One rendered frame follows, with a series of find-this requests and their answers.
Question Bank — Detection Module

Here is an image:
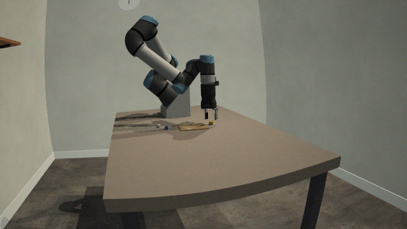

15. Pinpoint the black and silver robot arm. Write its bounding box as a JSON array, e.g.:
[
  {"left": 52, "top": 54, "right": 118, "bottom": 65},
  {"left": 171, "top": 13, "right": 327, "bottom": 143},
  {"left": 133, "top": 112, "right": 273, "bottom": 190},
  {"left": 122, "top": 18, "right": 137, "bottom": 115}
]
[{"left": 125, "top": 15, "right": 215, "bottom": 107}]

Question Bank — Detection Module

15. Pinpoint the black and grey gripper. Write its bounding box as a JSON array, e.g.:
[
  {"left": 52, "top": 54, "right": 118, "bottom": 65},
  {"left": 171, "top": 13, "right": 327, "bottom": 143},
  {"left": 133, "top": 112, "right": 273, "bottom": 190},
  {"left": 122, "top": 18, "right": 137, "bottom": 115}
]
[{"left": 200, "top": 75, "right": 219, "bottom": 120}]

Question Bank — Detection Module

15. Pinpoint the tan square mat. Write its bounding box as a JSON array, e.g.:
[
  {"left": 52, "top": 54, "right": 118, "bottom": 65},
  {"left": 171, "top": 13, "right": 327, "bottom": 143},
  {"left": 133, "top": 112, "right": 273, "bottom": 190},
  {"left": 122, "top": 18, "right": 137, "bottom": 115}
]
[{"left": 178, "top": 123, "right": 209, "bottom": 131}]

